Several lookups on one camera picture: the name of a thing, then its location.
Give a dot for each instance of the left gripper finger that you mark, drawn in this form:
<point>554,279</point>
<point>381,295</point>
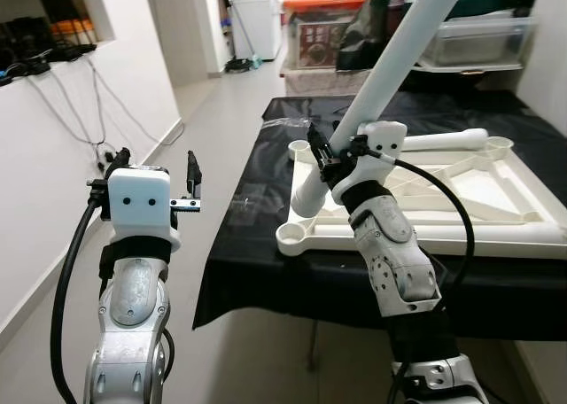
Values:
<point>193,174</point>
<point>118,159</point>

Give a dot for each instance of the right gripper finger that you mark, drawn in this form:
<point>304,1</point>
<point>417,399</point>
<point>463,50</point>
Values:
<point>359,144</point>
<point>319,145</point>

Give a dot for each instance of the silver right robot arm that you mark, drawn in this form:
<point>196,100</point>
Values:
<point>394,262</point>

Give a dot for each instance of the clear tape strip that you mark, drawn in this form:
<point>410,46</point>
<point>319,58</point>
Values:
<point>285,120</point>

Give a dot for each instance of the beige stone bench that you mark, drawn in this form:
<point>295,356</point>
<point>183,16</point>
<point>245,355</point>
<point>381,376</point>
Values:
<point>310,81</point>

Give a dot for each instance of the black plastic bag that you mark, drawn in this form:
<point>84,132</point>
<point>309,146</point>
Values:
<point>359,45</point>

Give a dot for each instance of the orange lid storage box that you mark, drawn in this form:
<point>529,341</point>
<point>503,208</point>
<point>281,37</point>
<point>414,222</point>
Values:
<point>319,41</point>

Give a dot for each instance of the black tablecloth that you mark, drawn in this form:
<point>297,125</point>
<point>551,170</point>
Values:
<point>266,271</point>

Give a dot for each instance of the black floor mop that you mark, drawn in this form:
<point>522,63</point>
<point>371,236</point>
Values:
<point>241,65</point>

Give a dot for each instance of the black wok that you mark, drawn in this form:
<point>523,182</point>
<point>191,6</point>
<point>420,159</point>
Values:
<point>461,78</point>

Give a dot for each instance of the white chest freezer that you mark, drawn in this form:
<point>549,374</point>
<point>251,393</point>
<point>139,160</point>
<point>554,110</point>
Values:
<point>257,23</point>

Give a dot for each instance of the black electronics pile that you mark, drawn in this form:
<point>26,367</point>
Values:
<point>44,41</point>

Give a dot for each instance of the clear plastic storage box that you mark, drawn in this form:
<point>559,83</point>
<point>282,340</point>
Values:
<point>478,42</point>

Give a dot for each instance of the green plastic lid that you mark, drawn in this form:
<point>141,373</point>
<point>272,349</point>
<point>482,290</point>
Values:
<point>496,1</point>

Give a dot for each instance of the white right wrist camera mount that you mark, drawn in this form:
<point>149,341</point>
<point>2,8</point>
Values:
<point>381,143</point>

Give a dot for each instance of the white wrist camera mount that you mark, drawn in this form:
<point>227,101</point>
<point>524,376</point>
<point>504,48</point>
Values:
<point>381,143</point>
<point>142,200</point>

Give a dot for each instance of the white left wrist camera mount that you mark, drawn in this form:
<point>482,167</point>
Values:
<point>142,200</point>

